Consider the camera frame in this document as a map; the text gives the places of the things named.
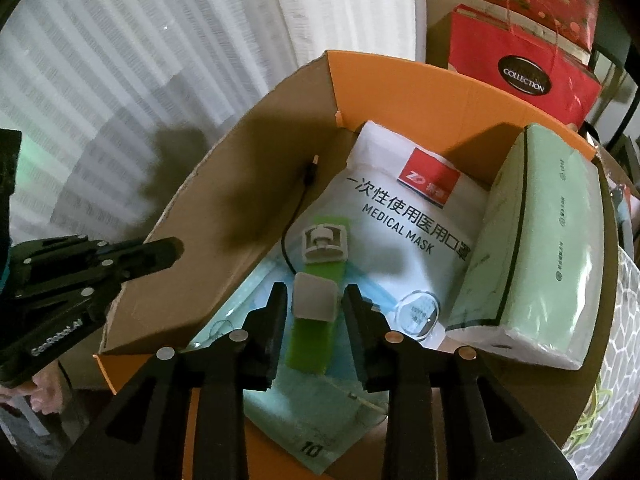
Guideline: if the green grey power bank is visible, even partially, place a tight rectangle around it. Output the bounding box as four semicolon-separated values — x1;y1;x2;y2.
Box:
286;216;349;375

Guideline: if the green cable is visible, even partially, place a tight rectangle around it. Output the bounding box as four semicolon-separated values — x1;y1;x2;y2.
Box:
566;383;614;446

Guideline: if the grey white patterned blanket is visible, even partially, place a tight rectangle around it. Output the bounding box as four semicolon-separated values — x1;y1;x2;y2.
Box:
562;250;639;479

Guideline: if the orange cardboard box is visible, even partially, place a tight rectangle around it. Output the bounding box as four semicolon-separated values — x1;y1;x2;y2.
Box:
96;51;617;479

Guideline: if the person left hand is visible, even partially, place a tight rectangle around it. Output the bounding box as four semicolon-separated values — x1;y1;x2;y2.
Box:
1;361;70;415

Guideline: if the medical mask packet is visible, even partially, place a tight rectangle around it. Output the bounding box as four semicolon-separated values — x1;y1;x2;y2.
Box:
191;122;487;474

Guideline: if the red collection gift bag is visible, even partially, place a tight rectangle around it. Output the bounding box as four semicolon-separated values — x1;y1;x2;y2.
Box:
448;4;601;128

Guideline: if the green tissue pack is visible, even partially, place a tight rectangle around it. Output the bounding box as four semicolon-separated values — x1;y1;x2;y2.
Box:
446;124;604;370

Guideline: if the white curtain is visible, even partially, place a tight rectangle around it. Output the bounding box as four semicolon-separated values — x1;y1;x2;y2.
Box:
1;0;426;243

